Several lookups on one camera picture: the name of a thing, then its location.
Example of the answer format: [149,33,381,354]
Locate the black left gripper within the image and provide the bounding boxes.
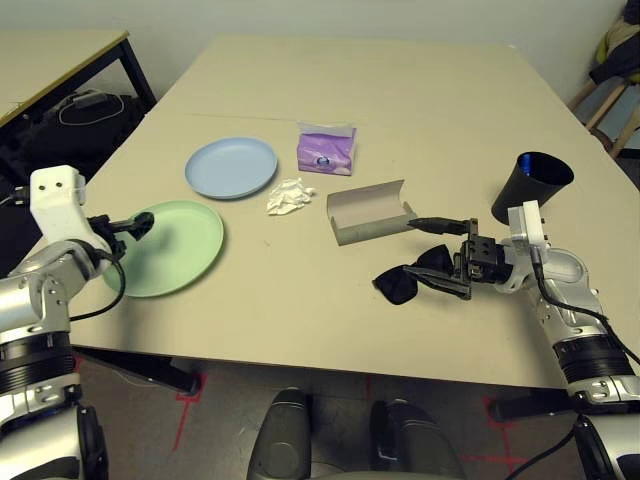
[87,211,155,257]

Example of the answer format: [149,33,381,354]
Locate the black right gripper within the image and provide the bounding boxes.
[402,215,514,301]

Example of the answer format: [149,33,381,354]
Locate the green plastic plate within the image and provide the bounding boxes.
[102,199,225,299]

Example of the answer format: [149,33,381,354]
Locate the black sunglasses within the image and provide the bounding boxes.
[372,243,459,306]

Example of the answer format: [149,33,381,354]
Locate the grey glasses case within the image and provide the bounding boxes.
[326,178,419,247]

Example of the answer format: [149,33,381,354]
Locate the white tissue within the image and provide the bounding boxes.
[266,177,316,217]

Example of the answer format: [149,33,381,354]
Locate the black pen cup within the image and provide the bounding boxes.
[490,152,575,225]

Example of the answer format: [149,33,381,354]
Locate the blue plastic plate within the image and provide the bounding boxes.
[183,136,279,202]

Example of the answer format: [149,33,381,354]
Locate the black bag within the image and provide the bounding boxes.
[0,92,151,201]

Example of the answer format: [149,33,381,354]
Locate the purple tissue pack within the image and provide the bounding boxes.
[295,119,358,178]

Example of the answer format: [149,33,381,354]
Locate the grey right robot leg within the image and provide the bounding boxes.
[368,398,466,480]

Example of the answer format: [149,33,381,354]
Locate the grey robot leg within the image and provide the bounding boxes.
[248,387,314,480]
[368,398,466,480]

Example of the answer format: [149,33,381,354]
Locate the beige side table black legs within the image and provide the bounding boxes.
[0,29,159,126]

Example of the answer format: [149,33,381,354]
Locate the wooden stool green seat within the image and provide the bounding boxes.
[569,72,640,161]

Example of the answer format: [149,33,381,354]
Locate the grey left robot leg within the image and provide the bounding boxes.
[248,387,314,480]

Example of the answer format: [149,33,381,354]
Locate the dark jacket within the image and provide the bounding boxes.
[588,0,640,86]

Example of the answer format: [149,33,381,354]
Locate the black left wrist camera cable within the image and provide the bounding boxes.
[68,249,127,322]

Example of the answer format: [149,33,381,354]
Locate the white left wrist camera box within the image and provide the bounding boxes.
[28,166,87,246]

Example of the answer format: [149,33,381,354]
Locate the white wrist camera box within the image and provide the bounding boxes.
[28,166,87,246]
[507,199,551,251]

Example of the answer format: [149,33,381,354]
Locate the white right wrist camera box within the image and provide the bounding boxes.
[507,199,551,251]

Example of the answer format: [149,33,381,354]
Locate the white cable loop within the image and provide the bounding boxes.
[58,92,126,127]

